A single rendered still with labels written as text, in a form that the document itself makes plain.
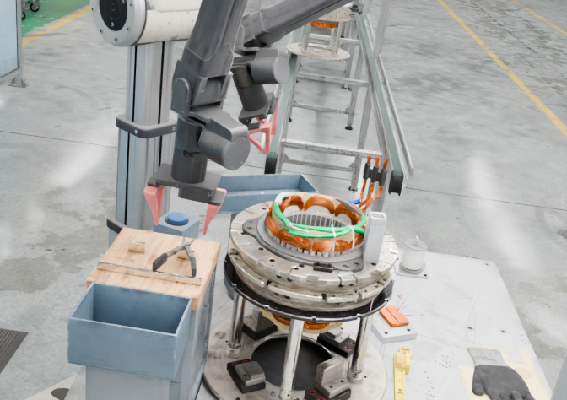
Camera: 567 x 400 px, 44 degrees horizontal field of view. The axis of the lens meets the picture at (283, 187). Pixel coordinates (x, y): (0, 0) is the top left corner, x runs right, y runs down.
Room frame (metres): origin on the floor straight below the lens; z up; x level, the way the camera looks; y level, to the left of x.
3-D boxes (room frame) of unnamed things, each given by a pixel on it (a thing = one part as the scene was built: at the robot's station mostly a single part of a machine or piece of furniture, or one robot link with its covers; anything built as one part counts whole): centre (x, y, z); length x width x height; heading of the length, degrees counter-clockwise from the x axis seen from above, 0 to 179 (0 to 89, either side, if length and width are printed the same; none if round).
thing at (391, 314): (1.41, -0.30, 0.80); 0.07 x 0.05 x 0.01; 25
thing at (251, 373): (1.11, 0.02, 0.83); 0.05 x 0.04 x 0.02; 30
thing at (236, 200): (1.47, 0.05, 0.92); 0.25 x 0.11 x 0.28; 114
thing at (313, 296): (1.05, -0.04, 1.05); 0.09 x 0.04 x 0.01; 92
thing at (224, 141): (1.03, 0.12, 1.35); 0.11 x 0.09 x 0.12; 53
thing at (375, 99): (7.32, -0.23, 0.40); 9.75 x 0.62 x 0.79; 0
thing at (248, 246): (1.19, -0.07, 1.09); 0.32 x 0.32 x 0.01
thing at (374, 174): (1.27, -0.17, 1.21); 0.04 x 0.04 x 0.03; 2
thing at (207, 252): (1.08, 0.20, 1.05); 0.20 x 0.19 x 0.02; 177
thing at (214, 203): (1.05, 0.13, 1.19); 0.07 x 0.07 x 0.09; 88
